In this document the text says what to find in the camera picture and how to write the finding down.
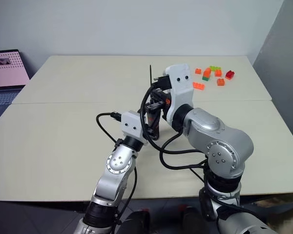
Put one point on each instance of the small orange toy brick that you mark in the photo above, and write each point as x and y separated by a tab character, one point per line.
198	71

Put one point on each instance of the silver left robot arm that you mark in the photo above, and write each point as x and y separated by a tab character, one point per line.
114	168

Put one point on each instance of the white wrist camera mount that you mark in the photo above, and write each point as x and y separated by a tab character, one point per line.
133	128
182	85

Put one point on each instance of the long orange toy brick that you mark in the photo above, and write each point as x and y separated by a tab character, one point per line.
199	85

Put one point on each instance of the lime green toy brick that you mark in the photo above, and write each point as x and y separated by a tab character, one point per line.
215	67

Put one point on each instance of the orange square toy brick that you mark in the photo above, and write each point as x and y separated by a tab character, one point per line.
220	82
218	72

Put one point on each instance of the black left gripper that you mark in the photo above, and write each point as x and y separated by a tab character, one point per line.
146	115

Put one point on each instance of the orange and green brick stack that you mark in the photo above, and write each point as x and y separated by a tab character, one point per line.
206	74

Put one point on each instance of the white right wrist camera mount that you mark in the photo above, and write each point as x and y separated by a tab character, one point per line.
182	85

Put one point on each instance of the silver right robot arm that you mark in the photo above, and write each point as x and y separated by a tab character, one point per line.
217	143

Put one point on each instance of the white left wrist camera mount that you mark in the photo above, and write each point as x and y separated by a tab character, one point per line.
133	128

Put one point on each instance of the red toy brick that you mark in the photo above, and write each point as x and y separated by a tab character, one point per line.
230	74

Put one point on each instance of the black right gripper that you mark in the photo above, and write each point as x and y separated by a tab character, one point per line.
167	109

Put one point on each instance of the open laptop pink screen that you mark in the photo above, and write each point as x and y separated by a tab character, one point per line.
5	73

